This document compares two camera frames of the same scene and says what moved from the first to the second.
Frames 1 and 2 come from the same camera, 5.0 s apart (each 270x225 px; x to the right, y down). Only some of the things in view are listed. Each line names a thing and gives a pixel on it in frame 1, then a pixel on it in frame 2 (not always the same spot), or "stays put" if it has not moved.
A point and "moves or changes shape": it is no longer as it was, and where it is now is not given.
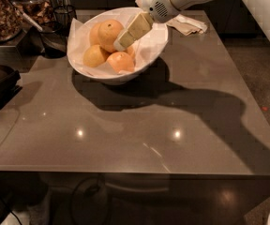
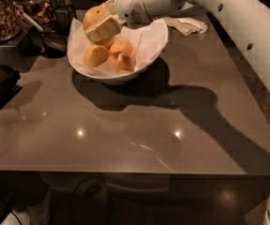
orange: [120, 62] stays put
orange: [108, 31] moves or changes shape
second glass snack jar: [34, 3] stays put
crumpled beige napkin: [187, 25] stays put
